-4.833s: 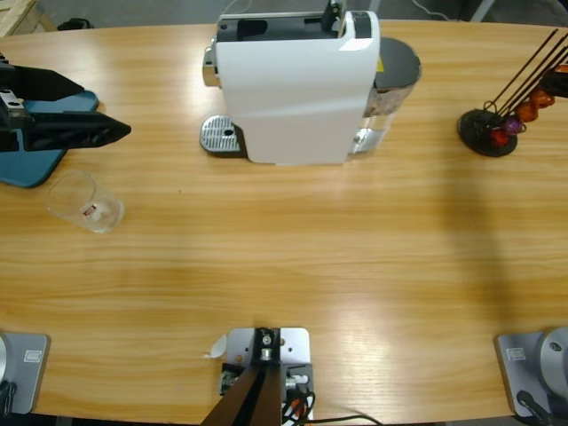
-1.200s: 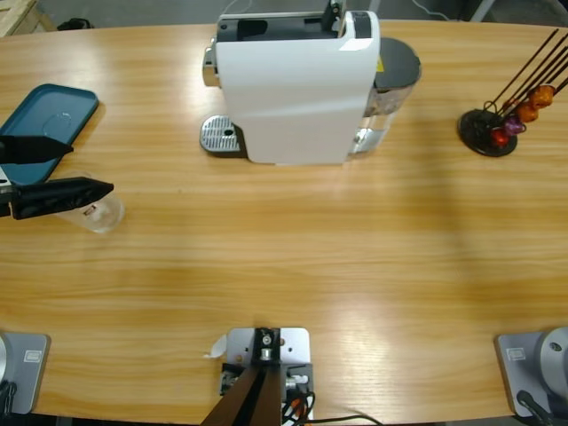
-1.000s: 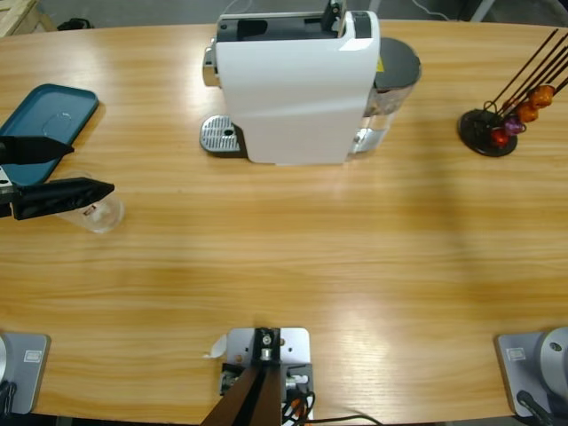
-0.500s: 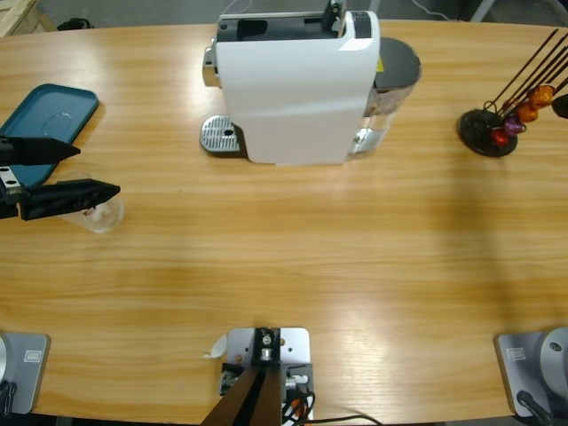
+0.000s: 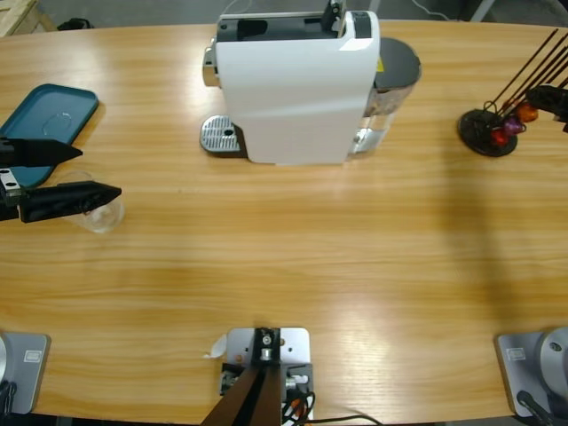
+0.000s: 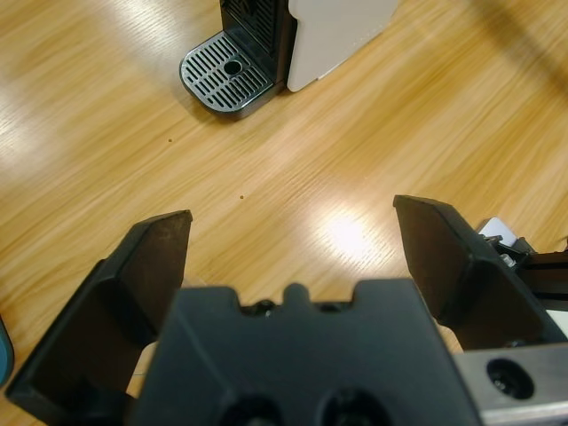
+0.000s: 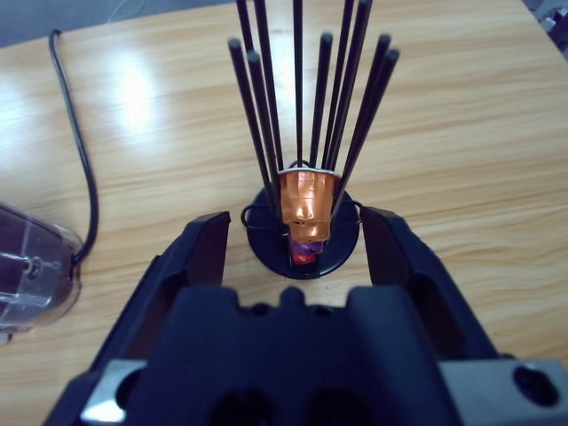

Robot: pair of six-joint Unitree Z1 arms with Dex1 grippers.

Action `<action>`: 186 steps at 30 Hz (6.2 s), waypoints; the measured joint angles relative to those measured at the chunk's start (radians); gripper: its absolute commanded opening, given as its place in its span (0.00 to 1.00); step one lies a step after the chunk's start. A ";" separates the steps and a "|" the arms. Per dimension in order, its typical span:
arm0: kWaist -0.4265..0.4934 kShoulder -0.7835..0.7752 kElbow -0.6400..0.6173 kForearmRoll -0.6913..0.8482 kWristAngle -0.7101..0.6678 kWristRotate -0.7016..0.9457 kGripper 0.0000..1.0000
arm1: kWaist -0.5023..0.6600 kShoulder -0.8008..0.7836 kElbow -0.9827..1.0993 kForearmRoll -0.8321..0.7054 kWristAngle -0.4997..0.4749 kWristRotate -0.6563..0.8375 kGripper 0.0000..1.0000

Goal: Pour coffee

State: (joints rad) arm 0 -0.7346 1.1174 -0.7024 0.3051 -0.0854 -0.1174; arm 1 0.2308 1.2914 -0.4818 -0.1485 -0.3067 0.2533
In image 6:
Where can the white capsule coffee machine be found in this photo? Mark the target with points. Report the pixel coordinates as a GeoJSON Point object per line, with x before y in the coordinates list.
{"type": "Point", "coordinates": [324, 40]}

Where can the teal plastic tray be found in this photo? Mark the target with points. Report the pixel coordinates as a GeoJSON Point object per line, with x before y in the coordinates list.
{"type": "Point", "coordinates": [5, 350]}

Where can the white camera mount dark post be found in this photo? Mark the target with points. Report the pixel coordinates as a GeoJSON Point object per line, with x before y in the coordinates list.
{"type": "Point", "coordinates": [497, 231]}

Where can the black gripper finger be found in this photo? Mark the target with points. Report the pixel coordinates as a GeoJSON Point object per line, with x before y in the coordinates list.
{"type": "Point", "coordinates": [452, 266]}
{"type": "Point", "coordinates": [102, 310]}

